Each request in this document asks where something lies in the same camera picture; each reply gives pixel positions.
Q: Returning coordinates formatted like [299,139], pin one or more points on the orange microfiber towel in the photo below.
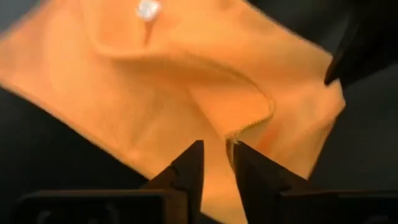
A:
[155,93]

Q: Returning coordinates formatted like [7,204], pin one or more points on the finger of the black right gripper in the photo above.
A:
[367,40]

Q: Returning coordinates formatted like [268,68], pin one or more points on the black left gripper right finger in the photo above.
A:
[261,180]

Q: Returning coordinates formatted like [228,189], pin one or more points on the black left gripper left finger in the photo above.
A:
[189,168]

